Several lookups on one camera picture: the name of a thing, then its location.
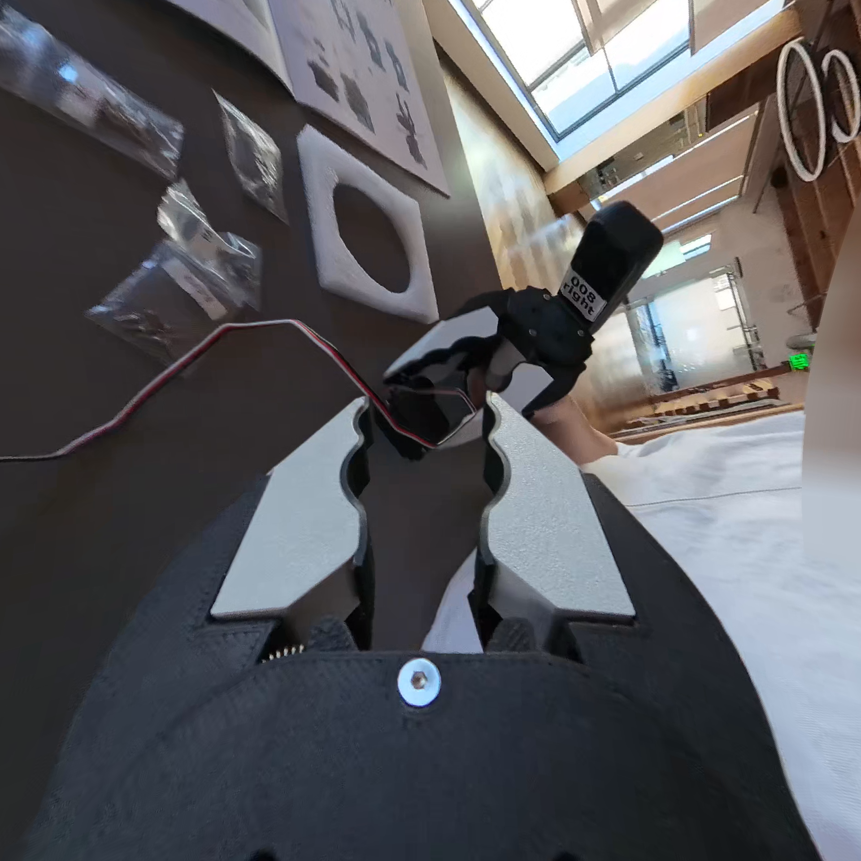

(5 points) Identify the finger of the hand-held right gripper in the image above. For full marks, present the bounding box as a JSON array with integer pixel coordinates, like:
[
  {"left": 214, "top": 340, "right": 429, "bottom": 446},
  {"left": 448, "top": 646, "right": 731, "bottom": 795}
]
[
  {"left": 430, "top": 391, "right": 488, "bottom": 450},
  {"left": 382, "top": 319, "right": 502, "bottom": 391}
]

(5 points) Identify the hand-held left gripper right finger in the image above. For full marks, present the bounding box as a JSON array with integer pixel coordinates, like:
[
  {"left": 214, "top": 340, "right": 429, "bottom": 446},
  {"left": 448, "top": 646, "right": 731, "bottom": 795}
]
[{"left": 469, "top": 394, "right": 637, "bottom": 653}]

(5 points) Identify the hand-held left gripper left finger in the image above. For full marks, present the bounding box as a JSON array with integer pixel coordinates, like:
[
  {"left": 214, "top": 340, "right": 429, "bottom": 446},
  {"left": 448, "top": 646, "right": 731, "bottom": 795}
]
[{"left": 210, "top": 397, "right": 375, "bottom": 652}]

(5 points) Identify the black servo motor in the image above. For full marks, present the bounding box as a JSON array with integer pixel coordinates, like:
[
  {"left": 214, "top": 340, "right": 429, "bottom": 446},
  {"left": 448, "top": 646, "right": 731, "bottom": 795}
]
[{"left": 383, "top": 375, "right": 475, "bottom": 461}]

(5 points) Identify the red white black servo cable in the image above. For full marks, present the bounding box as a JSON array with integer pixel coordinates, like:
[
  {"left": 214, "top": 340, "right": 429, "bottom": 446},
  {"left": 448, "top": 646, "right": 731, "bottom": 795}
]
[{"left": 0, "top": 319, "right": 472, "bottom": 465}]

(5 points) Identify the person's right hand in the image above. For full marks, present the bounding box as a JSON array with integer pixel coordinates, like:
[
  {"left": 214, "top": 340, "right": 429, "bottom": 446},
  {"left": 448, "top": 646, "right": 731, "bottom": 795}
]
[{"left": 538, "top": 393, "right": 621, "bottom": 464}]

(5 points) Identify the clear plastic parts bag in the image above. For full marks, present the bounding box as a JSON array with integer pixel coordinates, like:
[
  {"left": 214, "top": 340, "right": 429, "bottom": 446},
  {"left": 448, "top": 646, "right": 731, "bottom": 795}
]
[
  {"left": 86, "top": 239, "right": 233, "bottom": 364},
  {"left": 214, "top": 91, "right": 290, "bottom": 223},
  {"left": 156, "top": 180, "right": 263, "bottom": 310},
  {"left": 0, "top": 7, "right": 184, "bottom": 181}
]

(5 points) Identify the large window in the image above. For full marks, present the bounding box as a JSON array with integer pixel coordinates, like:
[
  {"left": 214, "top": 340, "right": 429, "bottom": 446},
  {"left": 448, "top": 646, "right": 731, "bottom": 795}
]
[{"left": 464, "top": 0, "right": 694, "bottom": 142}]

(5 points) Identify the printed instruction booklet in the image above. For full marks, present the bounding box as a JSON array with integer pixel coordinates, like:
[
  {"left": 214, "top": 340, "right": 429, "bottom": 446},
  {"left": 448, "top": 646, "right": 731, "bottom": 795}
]
[{"left": 161, "top": 0, "right": 452, "bottom": 197}]

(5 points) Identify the white foam frame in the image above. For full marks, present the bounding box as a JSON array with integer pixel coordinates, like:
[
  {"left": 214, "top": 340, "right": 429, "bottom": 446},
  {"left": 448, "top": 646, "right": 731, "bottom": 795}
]
[{"left": 296, "top": 124, "right": 439, "bottom": 325}]

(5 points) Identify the large white ring lamp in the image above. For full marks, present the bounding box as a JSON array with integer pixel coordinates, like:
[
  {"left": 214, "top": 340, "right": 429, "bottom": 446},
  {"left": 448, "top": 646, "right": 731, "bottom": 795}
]
[{"left": 775, "top": 37, "right": 828, "bottom": 183}]

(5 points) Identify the small white ring lamp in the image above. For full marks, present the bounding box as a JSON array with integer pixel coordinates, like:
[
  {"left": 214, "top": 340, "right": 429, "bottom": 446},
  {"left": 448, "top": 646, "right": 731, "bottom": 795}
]
[{"left": 821, "top": 48, "right": 861, "bottom": 144}]

